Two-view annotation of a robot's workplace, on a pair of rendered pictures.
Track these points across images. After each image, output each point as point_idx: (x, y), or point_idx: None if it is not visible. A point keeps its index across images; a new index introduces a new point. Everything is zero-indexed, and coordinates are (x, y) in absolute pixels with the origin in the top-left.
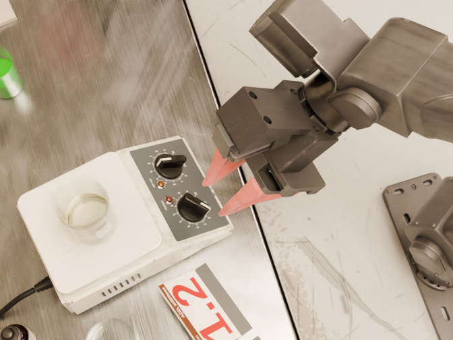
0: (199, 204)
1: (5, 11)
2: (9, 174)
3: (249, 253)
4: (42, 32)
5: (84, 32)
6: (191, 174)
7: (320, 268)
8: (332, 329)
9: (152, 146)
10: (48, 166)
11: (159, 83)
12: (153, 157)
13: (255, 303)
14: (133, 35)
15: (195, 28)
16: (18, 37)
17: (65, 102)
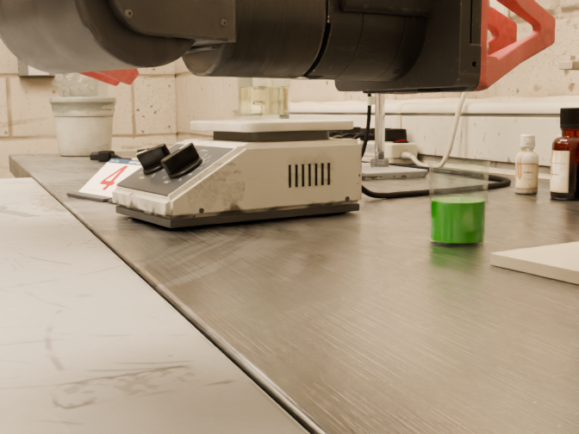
0: (148, 149)
1: (517, 254)
2: (406, 220)
3: (98, 213)
4: (432, 261)
5: (351, 263)
6: (157, 182)
7: (19, 212)
8: (24, 204)
9: (205, 167)
10: (357, 223)
11: (204, 247)
12: (204, 162)
13: (100, 206)
14: (254, 263)
15: (132, 269)
16: (473, 257)
17: (355, 238)
